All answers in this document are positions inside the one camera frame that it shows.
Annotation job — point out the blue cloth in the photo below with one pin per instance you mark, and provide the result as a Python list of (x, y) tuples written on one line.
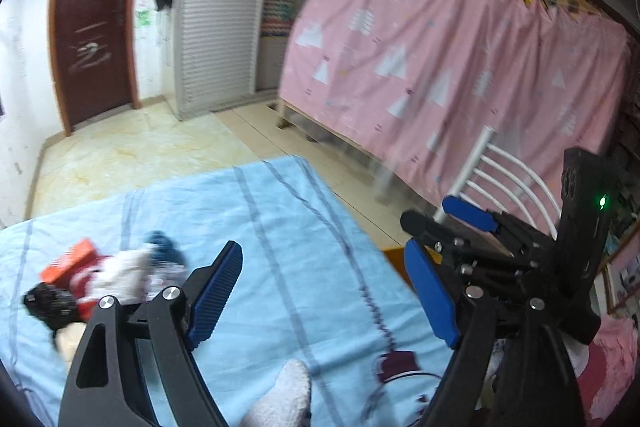
[(165, 247)]

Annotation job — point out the orange cardboard box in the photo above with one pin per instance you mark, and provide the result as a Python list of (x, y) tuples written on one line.
[(67, 262)]

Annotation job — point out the pink blanket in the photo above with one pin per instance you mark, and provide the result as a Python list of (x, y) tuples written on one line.
[(612, 372)]

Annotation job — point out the white metal chair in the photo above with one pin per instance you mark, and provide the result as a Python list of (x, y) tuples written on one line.
[(485, 147)]

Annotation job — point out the light blue striped bed sheet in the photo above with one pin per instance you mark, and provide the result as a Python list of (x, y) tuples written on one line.
[(280, 227)]

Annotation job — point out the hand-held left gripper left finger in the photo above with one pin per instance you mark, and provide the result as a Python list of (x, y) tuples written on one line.
[(215, 299)]

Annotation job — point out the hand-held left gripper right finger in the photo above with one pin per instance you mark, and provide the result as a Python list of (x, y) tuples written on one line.
[(432, 302)]

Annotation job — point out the pink printed curtain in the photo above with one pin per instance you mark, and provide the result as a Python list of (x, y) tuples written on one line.
[(425, 32)]

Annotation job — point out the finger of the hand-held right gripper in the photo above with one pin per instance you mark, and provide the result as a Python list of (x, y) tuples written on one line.
[(470, 213), (425, 227)]

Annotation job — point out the white cloth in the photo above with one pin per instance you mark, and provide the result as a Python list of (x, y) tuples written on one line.
[(125, 272)]

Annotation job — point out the dark brown door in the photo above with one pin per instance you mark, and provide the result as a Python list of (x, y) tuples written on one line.
[(95, 7)]

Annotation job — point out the framed picture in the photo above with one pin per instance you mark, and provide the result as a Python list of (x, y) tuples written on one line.
[(625, 272)]

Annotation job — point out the white louvered wardrobe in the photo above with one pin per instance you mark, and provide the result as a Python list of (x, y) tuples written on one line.
[(215, 32)]

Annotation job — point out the black bag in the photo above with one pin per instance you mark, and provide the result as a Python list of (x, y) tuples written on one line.
[(50, 301)]

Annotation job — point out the green wall sticker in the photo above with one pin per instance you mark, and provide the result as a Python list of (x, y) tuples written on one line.
[(144, 18)]

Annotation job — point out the white sock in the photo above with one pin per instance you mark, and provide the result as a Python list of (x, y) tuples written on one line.
[(280, 394)]

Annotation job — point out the colourful grid wall poster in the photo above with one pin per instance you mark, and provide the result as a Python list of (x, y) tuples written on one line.
[(281, 2)]

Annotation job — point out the red white wrapper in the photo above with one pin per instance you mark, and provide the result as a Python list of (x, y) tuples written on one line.
[(86, 292)]

